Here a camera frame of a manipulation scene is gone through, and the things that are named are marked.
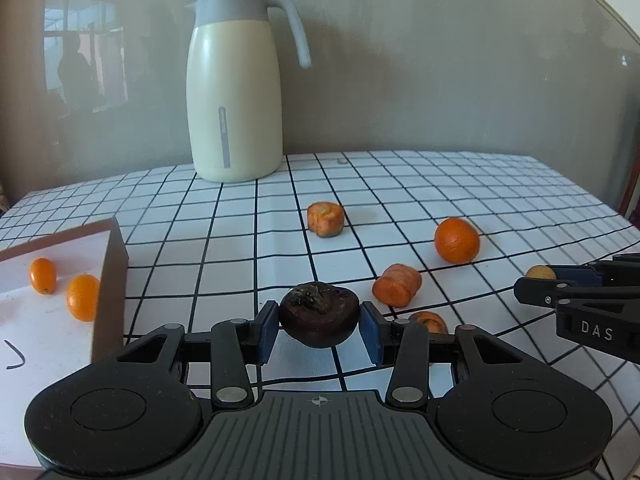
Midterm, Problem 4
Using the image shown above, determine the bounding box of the red-brown wooden furniture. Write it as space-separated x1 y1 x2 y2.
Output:
617 154 640 228

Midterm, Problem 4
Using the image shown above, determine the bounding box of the dark purple round fruit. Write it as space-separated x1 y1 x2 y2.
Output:
278 282 361 348

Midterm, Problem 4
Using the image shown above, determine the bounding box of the checked tablecloth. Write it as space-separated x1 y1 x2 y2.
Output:
0 150 640 403

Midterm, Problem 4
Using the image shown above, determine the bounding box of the cream thermos jug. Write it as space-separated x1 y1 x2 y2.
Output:
185 0 313 183

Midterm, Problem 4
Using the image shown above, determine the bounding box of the small orange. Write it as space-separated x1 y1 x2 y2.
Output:
66 274 101 322
29 257 57 295

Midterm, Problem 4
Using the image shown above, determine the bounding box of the brown cardboard box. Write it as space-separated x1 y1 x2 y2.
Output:
0 216 130 473

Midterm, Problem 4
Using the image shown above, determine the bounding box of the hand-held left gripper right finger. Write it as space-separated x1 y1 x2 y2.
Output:
360 301 521 408

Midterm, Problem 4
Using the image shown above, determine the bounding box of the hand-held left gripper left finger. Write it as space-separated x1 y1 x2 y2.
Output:
117 301 279 409

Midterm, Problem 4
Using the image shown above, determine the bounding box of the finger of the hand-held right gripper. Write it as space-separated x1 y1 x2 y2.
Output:
514 277 640 308
555 255 640 286

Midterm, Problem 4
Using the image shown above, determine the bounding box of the carrot piece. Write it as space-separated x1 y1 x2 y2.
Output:
372 263 423 308
407 311 449 334
306 201 346 237

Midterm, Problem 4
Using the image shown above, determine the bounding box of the medium orange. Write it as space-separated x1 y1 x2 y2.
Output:
433 217 481 264

